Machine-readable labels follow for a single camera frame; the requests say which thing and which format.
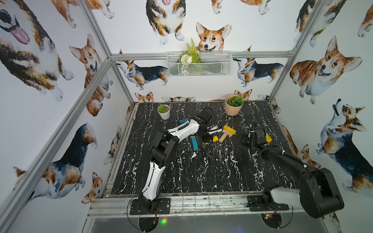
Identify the aluminium front rail frame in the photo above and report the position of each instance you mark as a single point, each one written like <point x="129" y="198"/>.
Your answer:
<point x="200" y="204"/>

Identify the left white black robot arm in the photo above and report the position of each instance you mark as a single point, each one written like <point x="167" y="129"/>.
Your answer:
<point x="164" y="147"/>

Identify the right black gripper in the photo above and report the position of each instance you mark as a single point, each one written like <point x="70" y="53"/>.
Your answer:
<point x="245" y="137"/>

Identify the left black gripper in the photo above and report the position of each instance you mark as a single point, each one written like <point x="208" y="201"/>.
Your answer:
<point x="208" y="133"/>

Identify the green fern with white flower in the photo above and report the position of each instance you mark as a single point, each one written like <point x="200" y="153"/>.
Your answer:
<point x="190" y="60"/>

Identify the long teal block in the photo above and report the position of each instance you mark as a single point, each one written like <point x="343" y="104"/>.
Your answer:
<point x="194" y="143"/>

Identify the small white plant pot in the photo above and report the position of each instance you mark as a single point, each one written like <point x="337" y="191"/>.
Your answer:
<point x="164" y="111"/>

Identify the yellow toy shovel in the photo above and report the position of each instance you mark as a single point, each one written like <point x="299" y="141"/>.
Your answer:
<point x="268" y="139"/>

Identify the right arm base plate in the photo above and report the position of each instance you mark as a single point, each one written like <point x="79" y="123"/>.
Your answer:
<point x="263" y="202"/>

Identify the short teal block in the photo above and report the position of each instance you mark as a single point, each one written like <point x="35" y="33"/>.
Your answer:
<point x="182" y="121"/>

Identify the white wire wall basket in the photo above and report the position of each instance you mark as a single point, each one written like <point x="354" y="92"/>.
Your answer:
<point x="212" y="64"/>

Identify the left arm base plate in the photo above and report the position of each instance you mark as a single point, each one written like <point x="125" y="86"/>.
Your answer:
<point x="159" y="206"/>

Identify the natural wood block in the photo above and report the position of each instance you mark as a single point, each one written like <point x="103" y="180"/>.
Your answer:
<point x="223" y="137"/>
<point x="227" y="132"/>

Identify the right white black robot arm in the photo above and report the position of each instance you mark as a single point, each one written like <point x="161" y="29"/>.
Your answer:
<point x="317" y="193"/>

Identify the terracotta plant pot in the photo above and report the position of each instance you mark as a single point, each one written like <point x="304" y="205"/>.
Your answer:
<point x="233" y="104"/>

